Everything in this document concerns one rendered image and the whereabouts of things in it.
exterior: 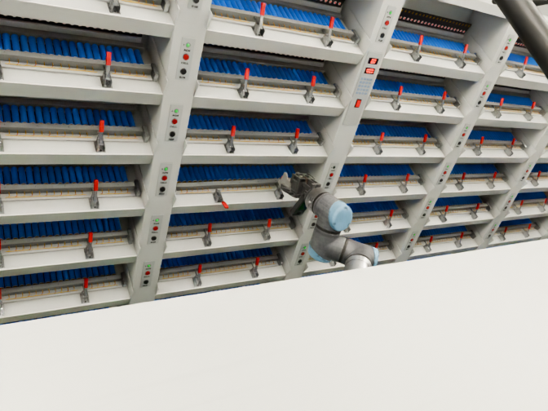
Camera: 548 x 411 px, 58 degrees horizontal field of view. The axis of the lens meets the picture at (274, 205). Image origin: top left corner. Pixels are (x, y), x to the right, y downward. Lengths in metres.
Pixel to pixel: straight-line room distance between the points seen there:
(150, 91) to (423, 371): 1.37
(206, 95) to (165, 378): 1.44
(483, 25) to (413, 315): 2.22
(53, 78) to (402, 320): 1.32
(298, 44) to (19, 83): 0.82
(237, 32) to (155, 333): 1.41
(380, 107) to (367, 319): 1.83
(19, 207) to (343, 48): 1.15
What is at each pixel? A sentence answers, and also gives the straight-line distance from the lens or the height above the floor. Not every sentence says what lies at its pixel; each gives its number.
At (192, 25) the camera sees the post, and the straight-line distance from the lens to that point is 1.48.
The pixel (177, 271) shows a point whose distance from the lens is 2.01.
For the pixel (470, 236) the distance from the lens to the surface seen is 3.22.
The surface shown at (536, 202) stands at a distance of 3.58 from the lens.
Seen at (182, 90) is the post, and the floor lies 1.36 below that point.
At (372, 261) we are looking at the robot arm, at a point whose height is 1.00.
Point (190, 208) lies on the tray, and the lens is 1.76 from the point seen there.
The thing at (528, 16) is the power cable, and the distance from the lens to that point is 0.53.
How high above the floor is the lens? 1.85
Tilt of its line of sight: 29 degrees down
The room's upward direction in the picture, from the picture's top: 17 degrees clockwise
